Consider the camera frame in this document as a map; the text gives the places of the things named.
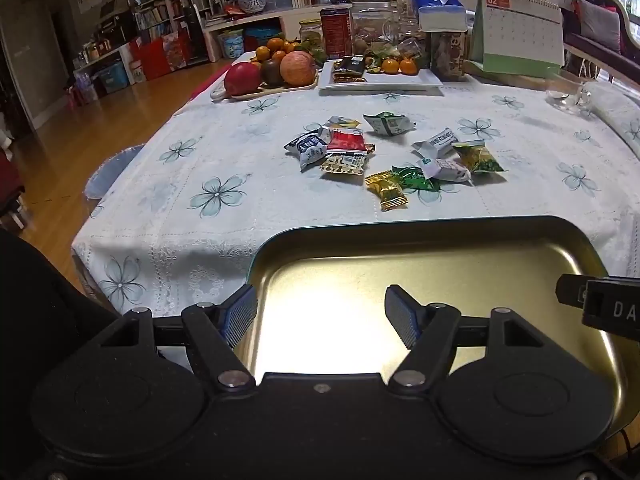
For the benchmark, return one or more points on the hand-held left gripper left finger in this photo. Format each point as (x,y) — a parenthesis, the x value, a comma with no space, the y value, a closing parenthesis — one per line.
(241,312)

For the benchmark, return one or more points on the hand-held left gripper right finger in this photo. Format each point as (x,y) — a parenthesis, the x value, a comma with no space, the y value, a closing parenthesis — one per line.
(401,312)

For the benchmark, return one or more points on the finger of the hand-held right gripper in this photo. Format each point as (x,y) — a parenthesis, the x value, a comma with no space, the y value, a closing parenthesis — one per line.
(571,290)

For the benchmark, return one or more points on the gold metal tin tray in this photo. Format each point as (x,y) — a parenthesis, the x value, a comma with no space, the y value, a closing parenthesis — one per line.
(350,270)

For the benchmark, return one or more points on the gold foil candy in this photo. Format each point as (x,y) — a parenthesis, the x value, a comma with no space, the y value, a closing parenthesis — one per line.
(385,189)

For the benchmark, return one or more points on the dark green foil candy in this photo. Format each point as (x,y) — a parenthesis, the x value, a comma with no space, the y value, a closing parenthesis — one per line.
(412,178)

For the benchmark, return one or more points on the white and pink snack packet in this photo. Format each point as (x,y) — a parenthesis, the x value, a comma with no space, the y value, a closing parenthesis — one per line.
(449,170)

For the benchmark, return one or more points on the brown patterned snack packet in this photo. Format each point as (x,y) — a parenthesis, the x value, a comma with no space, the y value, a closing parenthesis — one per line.
(345,164)

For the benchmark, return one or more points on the yellow and green snack packet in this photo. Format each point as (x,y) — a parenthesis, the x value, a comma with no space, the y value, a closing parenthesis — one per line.
(478,159)

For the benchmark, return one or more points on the grey and white snack packet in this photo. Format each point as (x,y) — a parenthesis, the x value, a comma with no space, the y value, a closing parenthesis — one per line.
(437,144)

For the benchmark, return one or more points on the blue and white snack packet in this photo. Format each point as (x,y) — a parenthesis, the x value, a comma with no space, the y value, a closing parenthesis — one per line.
(306,149)

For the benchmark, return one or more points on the red and white snack packet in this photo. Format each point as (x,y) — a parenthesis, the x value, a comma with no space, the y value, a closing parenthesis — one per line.
(346,142)

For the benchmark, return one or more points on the green and white packet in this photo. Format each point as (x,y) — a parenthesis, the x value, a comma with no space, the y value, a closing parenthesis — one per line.
(389,123)

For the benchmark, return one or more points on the yellow and silver snack packet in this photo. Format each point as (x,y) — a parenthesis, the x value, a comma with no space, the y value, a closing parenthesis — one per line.
(341,122)

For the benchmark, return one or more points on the white floral tablecloth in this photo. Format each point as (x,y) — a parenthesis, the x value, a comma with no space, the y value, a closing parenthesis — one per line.
(225,125)

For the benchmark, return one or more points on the blue round stool cushion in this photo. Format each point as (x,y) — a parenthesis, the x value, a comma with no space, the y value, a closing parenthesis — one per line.
(112,170)

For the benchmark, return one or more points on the clear glass cup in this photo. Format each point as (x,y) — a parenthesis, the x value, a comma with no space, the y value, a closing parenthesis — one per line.
(567,96)

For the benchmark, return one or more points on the person's dark clothing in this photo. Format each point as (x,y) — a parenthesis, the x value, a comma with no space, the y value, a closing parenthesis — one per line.
(40,310)

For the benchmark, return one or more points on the pale fruit board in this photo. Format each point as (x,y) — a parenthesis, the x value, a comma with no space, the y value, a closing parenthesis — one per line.
(280,91)

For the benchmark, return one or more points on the white rectangular plate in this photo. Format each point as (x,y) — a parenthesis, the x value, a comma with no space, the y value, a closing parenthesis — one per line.
(400,83)

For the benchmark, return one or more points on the red apple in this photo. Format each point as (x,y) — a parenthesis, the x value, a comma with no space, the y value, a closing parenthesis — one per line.
(242,78)

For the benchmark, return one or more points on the dark round fruit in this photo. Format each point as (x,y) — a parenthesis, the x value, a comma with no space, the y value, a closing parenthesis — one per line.
(272,72)

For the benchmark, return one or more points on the small orange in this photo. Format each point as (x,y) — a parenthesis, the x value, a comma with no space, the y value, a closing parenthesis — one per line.
(390,66)
(408,66)
(275,44)
(278,56)
(262,53)

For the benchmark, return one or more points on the pink apple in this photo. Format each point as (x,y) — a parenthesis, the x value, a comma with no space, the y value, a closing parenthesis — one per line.
(298,67)

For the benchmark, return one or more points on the black snack packet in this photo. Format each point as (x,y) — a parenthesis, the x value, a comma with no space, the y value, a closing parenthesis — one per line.
(351,65)

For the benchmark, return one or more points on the brown patterned canister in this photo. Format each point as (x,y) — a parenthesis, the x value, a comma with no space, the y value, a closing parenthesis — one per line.
(447,55)

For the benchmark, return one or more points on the desk calendar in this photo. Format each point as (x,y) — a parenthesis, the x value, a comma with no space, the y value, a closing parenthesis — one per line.
(520,30)

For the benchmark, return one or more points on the white framed armchair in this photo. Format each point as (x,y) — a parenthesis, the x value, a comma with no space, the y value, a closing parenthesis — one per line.
(600,22)

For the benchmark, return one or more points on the blue patterned bucket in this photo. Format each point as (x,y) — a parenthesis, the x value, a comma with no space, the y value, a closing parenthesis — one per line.
(232,43)

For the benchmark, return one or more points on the blue storage basket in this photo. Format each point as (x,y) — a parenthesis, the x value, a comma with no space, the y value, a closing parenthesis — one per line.
(112,76)

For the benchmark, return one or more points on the small glass jar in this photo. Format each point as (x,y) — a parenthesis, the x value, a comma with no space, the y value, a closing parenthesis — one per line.
(310,35)

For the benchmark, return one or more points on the red tin can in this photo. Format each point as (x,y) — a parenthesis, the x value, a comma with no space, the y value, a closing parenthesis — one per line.
(336,32)

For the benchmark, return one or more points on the large clear glass jar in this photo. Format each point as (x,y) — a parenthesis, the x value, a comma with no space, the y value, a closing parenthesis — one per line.
(372,22)

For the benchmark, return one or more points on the white low cabinet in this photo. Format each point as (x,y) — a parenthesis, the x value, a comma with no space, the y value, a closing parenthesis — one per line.
(295,17)

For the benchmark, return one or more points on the blue and white tissue pack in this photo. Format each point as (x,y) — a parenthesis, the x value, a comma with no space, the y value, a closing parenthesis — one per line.
(439,7)

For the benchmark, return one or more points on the cluttered bookshelf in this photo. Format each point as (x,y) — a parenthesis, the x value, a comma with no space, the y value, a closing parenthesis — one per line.
(160,15)

